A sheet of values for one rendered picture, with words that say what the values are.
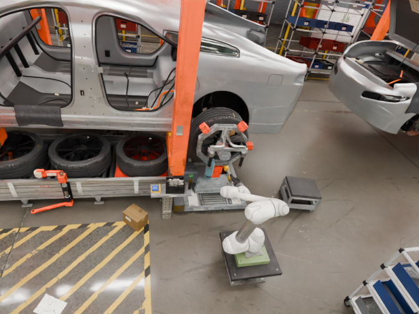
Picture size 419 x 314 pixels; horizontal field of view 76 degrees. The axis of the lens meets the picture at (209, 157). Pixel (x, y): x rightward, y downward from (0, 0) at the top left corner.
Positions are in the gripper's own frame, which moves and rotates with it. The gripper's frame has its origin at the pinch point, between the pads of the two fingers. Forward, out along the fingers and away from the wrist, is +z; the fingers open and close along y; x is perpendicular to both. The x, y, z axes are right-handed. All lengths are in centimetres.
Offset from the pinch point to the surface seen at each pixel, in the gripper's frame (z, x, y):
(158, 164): 54, 8, 70
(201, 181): 53, 35, 16
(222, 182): 49, 36, -10
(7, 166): 64, 3, 221
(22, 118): 82, -42, 204
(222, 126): 19, -49, 8
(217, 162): 32.4, -0.5, 4.6
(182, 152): 20, -21, 49
